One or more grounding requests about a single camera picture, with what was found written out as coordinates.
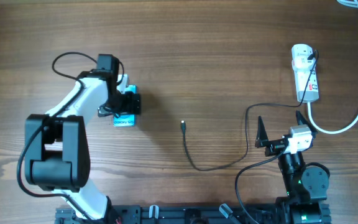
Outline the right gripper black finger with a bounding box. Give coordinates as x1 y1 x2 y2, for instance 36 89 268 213
295 110 318 138
255 116 269 148

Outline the smartphone with teal screen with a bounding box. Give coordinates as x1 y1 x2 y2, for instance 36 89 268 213
113 85 137 127

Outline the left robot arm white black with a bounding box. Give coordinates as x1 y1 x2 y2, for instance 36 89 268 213
16 54 141 223

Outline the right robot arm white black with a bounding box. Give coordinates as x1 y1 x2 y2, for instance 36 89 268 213
255 111 332 224

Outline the white power strip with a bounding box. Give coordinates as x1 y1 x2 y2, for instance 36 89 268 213
291 44 319 103

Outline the black USB charging cable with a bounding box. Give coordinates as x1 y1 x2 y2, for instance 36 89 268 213
180 49 319 172

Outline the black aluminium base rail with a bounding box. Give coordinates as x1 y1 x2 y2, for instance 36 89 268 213
54 203 332 224

